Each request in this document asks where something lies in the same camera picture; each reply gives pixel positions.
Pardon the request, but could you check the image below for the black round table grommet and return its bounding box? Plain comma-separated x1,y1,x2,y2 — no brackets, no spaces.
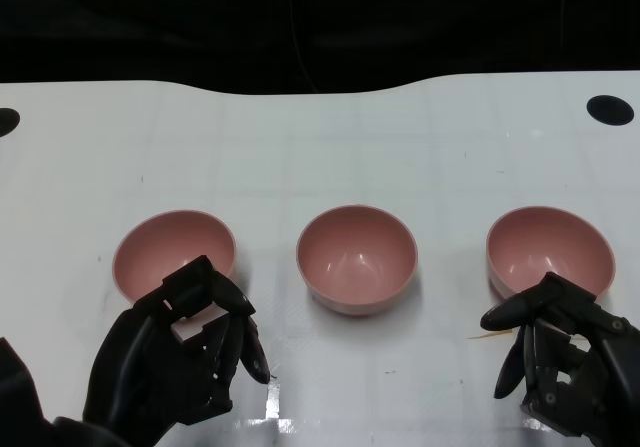
585,94,636,127
0,108,21,139

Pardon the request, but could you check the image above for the black backdrop cloth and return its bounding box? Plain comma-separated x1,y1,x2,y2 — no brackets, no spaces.
0,0,640,96

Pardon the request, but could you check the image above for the pink plastic bowl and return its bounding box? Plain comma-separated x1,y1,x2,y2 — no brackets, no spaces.
485,205,618,304
295,204,420,317
111,209,238,309

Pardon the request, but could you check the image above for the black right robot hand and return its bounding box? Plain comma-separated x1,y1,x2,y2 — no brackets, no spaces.
479,271,640,447

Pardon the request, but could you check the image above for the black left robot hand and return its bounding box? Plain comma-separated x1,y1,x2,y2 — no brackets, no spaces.
81,254,272,439

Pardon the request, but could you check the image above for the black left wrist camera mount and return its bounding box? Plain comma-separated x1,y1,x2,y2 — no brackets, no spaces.
0,336,54,447

